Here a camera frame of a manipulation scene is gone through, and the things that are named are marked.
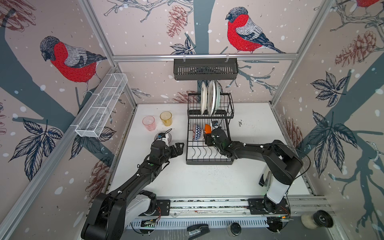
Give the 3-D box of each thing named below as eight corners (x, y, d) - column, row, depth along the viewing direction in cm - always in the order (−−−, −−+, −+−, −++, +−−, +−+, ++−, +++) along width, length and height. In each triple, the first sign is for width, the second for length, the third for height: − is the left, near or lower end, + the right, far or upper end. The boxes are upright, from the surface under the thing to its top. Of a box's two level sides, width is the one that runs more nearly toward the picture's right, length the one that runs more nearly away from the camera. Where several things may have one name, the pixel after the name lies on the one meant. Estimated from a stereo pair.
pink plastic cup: (143, 132, 106) (140, 125, 99) (146, 122, 112) (143, 115, 105) (155, 132, 106) (153, 125, 99) (157, 122, 112) (155, 115, 105)
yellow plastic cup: (161, 126, 109) (159, 118, 102) (163, 119, 113) (160, 111, 106) (172, 126, 109) (170, 118, 102) (173, 119, 113) (171, 111, 106)
